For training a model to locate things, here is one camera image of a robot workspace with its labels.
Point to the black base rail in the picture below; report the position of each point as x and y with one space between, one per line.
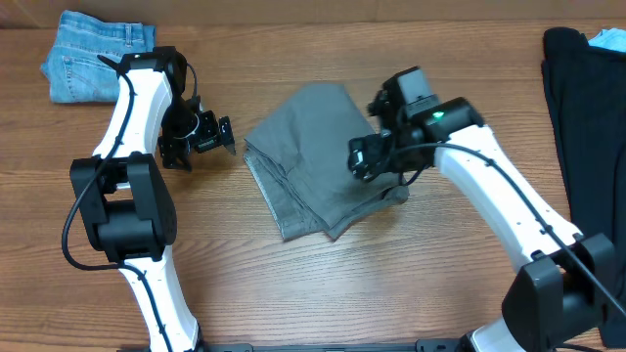
332 347

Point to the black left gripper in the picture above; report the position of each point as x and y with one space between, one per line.
170 150

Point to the grey shorts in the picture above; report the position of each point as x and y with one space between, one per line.
298 157

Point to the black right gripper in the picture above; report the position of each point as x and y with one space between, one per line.
360 156

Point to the cardboard back wall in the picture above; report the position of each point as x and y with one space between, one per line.
46 13

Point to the black garment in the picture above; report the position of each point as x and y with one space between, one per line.
584 87

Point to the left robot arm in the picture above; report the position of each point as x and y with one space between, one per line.
121 196

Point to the light blue garment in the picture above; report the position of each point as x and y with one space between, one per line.
613 39

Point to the folded blue denim jeans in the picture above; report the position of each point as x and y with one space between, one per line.
72 67

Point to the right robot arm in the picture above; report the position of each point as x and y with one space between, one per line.
563 278

